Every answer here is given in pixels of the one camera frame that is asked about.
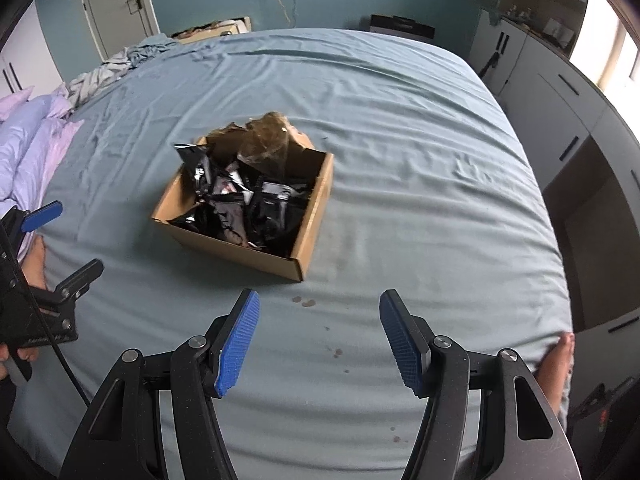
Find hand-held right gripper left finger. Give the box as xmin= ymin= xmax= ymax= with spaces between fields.
xmin=59 ymin=288 xmax=261 ymax=480

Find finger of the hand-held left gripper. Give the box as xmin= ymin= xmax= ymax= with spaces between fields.
xmin=2 ymin=200 xmax=63 ymax=241
xmin=35 ymin=259 xmax=105 ymax=311

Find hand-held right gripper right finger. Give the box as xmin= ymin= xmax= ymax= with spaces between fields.
xmin=379 ymin=289 xmax=583 ymax=480

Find brown cardboard box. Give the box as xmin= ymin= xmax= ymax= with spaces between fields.
xmin=151 ymin=132 xmax=335 ymax=282

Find heap of black snack packets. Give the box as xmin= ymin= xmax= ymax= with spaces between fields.
xmin=170 ymin=142 xmax=313 ymax=260

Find person's left hand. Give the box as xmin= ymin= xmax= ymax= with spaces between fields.
xmin=0 ymin=342 xmax=41 ymax=383

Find person's right foot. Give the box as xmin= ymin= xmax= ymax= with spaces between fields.
xmin=534 ymin=331 xmax=576 ymax=421

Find crumpled grey-blue cloth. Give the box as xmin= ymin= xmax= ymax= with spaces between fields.
xmin=67 ymin=34 xmax=181 ymax=106

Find black device with orange lights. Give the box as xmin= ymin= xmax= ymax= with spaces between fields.
xmin=567 ymin=377 xmax=640 ymax=441

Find white door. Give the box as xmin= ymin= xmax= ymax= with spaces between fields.
xmin=75 ymin=0 xmax=161 ymax=61

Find open cardboard box with clutter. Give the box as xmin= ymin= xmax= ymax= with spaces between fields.
xmin=170 ymin=16 xmax=252 ymax=41

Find white cabinets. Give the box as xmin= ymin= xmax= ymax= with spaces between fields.
xmin=470 ymin=0 xmax=640 ymax=351

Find black flat box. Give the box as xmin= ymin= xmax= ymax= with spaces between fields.
xmin=369 ymin=14 xmax=436 ymax=43

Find bright window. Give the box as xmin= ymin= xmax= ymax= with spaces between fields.
xmin=570 ymin=0 xmax=640 ymax=106

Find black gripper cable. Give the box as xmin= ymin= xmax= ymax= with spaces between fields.
xmin=0 ymin=222 xmax=93 ymax=408

